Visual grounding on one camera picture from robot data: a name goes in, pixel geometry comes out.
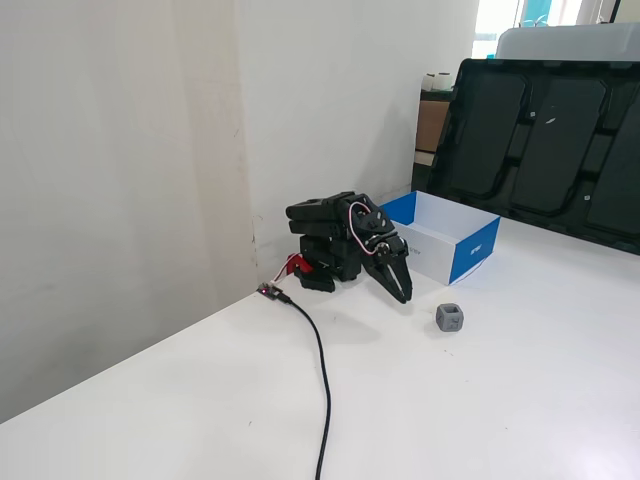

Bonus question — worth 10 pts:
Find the blue and white cardboard box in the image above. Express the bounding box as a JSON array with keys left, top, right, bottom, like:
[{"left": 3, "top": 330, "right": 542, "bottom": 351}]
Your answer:
[{"left": 378, "top": 189, "right": 502, "bottom": 287}]

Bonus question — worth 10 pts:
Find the black power cable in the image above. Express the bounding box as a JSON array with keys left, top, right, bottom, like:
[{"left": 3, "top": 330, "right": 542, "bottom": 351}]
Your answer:
[{"left": 278, "top": 293, "right": 333, "bottom": 480}]

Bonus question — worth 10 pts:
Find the brown cardboard box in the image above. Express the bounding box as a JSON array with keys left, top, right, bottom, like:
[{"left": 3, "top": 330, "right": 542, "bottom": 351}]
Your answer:
[{"left": 413, "top": 89, "right": 454, "bottom": 189}]

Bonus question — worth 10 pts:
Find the white red servo wire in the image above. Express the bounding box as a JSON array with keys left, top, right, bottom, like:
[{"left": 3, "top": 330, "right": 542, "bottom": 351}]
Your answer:
[{"left": 347, "top": 200, "right": 382, "bottom": 258}]

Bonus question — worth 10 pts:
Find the black plastic tray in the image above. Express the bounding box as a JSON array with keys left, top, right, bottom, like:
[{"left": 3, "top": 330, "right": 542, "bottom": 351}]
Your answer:
[{"left": 425, "top": 57, "right": 640, "bottom": 258}]

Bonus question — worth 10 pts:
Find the gray block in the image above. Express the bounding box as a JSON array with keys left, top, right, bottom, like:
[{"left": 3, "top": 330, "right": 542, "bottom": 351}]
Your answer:
[{"left": 435, "top": 301, "right": 465, "bottom": 335}]

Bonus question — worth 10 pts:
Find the red white wire bundle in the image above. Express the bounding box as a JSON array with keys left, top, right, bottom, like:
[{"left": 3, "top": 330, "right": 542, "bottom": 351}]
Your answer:
[{"left": 271, "top": 259, "right": 296, "bottom": 285}]

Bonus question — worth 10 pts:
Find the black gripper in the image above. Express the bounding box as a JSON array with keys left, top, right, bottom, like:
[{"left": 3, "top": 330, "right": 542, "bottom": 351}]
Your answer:
[{"left": 348, "top": 193, "right": 414, "bottom": 306}]

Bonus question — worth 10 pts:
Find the red clamp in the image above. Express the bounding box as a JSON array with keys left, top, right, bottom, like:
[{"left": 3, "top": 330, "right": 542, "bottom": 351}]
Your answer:
[{"left": 282, "top": 253, "right": 314, "bottom": 276}]

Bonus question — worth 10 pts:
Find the small controller board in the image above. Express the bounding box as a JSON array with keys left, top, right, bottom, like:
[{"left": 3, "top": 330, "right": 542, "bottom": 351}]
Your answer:
[{"left": 255, "top": 282, "right": 287, "bottom": 302}]

